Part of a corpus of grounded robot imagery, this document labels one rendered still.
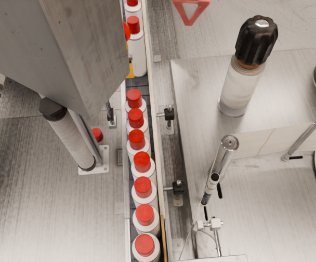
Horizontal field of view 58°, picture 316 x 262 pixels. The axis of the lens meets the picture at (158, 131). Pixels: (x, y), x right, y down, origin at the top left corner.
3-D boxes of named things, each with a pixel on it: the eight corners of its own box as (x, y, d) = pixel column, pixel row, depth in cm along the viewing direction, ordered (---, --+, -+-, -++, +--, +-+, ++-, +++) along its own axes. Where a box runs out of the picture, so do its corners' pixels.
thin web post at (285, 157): (289, 161, 76) (323, 126, 60) (282, 162, 76) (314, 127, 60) (287, 155, 77) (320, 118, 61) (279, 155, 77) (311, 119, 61)
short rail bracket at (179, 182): (183, 200, 77) (186, 187, 66) (160, 202, 77) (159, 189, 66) (182, 189, 78) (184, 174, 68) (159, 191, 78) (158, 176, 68)
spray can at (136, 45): (147, 77, 91) (143, 25, 73) (131, 78, 91) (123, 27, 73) (146, 64, 94) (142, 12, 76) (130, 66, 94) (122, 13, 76)
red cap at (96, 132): (96, 144, 86) (94, 139, 83) (89, 137, 87) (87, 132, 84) (105, 136, 87) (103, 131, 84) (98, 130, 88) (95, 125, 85)
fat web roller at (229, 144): (226, 181, 74) (244, 151, 57) (209, 183, 74) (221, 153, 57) (223, 165, 76) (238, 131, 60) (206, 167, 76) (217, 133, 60)
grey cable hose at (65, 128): (96, 171, 55) (63, 114, 37) (78, 173, 55) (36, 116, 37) (97, 155, 57) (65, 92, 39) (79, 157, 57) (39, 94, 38)
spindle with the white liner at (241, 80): (250, 115, 83) (289, 36, 57) (220, 118, 83) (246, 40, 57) (244, 91, 88) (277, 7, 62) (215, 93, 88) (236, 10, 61)
